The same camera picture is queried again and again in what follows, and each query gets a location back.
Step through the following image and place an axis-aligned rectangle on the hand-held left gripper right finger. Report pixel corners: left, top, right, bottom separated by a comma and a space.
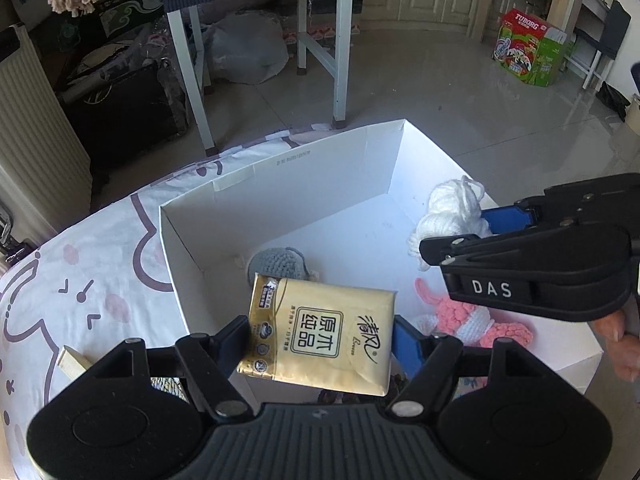
390, 316, 556, 418

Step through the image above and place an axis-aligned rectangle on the beige wooden block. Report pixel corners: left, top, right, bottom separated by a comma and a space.
56, 344, 92, 377

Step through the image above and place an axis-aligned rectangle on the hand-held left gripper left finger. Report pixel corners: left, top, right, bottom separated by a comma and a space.
85, 316, 253, 422

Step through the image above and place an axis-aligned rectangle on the green cardboard drinks box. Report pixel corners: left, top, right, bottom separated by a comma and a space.
492, 8, 576, 88

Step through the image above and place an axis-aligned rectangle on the grey crochet piece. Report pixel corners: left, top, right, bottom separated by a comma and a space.
235, 246, 321, 291

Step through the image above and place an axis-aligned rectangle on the white ribbed suitcase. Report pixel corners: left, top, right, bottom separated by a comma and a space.
0, 24, 93, 266

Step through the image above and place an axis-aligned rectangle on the red patterned storage box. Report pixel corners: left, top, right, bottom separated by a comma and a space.
282, 25, 361, 44

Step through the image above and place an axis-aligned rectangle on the beige tissue packet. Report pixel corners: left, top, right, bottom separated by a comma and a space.
236, 272, 398, 397

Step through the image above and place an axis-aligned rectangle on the black plastic bag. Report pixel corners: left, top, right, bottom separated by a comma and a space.
595, 81, 632, 122

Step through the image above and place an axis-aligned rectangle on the wooden dining table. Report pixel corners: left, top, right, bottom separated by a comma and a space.
470, 0, 616, 43

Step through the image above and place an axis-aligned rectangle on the clear plastic bag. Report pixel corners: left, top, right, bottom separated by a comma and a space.
200, 10, 291, 85

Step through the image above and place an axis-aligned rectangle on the white cardboard box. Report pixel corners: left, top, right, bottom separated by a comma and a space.
159, 119, 603, 395

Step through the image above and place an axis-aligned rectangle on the person's right hand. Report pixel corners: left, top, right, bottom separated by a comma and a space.
590, 309, 640, 382

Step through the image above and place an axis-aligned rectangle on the white printed bedsheet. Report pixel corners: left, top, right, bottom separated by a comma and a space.
0, 127, 351, 480

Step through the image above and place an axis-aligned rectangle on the white yarn ball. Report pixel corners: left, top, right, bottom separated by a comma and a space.
406, 176, 496, 273

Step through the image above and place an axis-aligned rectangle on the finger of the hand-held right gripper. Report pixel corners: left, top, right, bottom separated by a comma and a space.
419, 225, 630, 267
482, 174, 640, 241

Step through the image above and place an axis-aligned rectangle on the white metal stool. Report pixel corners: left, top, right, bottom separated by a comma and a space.
167, 0, 353, 157

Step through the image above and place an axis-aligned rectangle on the pink crochet doll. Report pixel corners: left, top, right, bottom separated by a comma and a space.
414, 277, 538, 351

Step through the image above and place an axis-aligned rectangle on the black chair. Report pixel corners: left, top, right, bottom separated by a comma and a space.
565, 0, 633, 92

